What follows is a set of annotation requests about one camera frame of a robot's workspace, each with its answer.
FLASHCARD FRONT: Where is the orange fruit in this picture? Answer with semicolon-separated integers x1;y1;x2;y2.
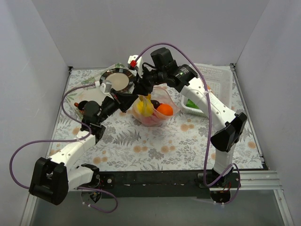
157;104;174;116

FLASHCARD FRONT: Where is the aluminium frame rail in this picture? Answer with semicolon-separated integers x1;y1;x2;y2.
30;170;283;191

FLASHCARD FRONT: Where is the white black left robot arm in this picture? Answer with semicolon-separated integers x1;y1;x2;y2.
29;93;138;205

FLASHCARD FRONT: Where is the floral patterned tablecloth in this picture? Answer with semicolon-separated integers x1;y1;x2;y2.
54;69;263;171

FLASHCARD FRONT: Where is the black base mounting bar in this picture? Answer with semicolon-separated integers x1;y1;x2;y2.
72;170;245;200

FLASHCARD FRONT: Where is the green lettuce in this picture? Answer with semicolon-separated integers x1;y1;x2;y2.
186;99;199;109

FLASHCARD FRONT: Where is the round dark rimmed plate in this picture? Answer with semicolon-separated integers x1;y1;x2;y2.
100;68;135;92

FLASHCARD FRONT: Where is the yellow banana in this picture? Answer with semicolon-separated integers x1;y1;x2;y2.
136;94;154;117

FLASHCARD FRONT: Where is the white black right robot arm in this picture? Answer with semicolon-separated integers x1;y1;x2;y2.
127;43;247;187

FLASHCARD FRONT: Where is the white perforated plastic basket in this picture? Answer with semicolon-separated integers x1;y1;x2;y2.
195;64;233;108

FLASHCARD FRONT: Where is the clear zip top bag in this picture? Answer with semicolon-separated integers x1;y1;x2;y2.
132;87;180;126

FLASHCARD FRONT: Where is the purple eggplant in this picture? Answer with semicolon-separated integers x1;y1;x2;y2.
150;99;161;109

